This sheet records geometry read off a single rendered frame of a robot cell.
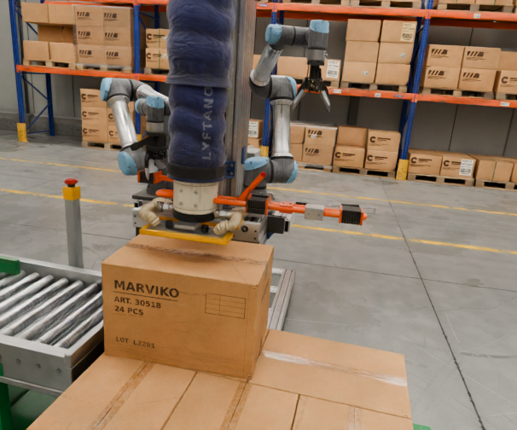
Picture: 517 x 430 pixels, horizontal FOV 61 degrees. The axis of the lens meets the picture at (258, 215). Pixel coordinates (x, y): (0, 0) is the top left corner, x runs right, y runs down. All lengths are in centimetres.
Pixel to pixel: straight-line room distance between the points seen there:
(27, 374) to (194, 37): 142
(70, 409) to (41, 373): 32
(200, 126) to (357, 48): 728
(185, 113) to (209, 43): 25
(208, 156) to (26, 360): 106
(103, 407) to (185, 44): 124
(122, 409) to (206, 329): 38
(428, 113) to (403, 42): 202
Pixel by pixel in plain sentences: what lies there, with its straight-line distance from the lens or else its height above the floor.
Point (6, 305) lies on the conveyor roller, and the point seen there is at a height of 54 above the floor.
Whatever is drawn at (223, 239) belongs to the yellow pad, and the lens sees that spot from 159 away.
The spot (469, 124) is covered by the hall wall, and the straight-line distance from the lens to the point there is 1036.
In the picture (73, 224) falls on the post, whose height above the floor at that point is 79.
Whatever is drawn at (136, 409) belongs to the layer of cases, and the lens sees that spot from 166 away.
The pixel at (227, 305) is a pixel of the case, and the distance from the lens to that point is 162.
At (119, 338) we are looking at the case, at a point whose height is 63.
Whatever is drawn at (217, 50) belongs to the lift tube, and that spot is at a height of 172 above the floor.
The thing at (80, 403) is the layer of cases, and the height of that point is 54.
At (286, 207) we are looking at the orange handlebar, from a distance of 163.
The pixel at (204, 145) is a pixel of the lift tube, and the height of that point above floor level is 140.
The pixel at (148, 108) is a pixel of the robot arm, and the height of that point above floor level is 148.
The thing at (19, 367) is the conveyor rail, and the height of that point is 50.
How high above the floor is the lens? 163
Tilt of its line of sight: 17 degrees down
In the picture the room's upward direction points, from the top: 4 degrees clockwise
